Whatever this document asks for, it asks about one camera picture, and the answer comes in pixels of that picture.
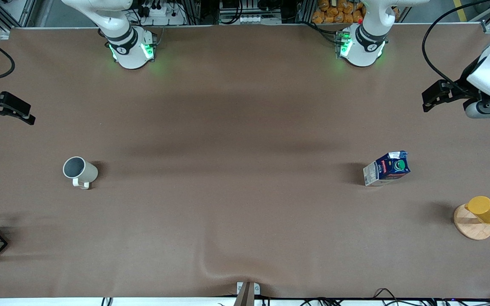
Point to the orange packaged snacks pile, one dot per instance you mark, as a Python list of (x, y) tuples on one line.
[(336, 12)]

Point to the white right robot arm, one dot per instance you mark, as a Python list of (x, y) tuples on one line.
[(128, 46)]

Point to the grey metal table bracket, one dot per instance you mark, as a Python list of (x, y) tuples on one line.
[(248, 291)]

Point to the white power strip black plugs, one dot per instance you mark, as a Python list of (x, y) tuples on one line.
[(162, 12)]

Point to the wooden mug tree stand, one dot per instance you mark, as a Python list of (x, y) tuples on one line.
[(472, 227)]

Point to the yellow cup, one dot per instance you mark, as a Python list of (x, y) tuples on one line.
[(485, 209)]

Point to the beige ceramic mug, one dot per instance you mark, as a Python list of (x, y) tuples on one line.
[(85, 172)]

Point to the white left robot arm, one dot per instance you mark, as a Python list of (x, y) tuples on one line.
[(362, 46)]

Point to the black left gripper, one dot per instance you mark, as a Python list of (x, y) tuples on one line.
[(459, 90)]

